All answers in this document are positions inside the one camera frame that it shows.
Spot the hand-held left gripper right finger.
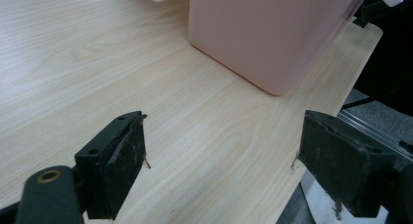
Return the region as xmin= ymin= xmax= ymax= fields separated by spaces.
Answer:
xmin=290 ymin=109 xmax=403 ymax=221

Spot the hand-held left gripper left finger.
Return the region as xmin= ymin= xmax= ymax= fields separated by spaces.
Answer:
xmin=74 ymin=110 xmax=152 ymax=221

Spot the white table leg plate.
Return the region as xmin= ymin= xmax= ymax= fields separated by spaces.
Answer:
xmin=299 ymin=169 xmax=390 ymax=224

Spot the black metal stand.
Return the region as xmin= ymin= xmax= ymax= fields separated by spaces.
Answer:
xmin=341 ymin=0 xmax=413 ymax=117

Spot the pink plastic bin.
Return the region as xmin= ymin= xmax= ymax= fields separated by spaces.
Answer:
xmin=187 ymin=0 xmax=372 ymax=96

